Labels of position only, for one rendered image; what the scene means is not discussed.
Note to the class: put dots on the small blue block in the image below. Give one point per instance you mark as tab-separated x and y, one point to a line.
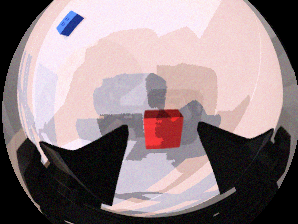
69	23

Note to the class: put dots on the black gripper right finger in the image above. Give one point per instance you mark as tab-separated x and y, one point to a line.
229	154

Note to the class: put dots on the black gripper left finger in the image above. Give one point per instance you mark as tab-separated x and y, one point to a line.
95	166

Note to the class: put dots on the red block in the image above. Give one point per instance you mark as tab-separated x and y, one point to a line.
163	128

